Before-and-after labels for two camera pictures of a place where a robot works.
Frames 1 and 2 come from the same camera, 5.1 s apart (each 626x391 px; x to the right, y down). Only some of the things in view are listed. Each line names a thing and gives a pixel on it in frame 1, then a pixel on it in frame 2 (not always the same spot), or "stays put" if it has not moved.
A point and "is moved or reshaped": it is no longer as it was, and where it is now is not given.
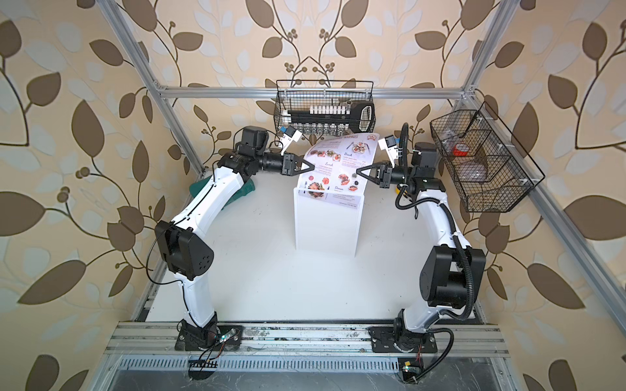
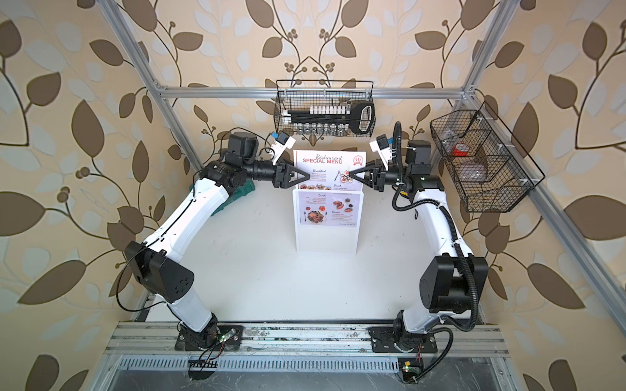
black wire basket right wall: x=485 y=162 stays put
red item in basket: x=460 y=150 stays put
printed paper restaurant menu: x=334 y=178 is moved or reshaped
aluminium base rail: x=143 y=339 stays put
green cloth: x=248 y=186 stays put
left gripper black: x=288 y=160 → x=281 y=173
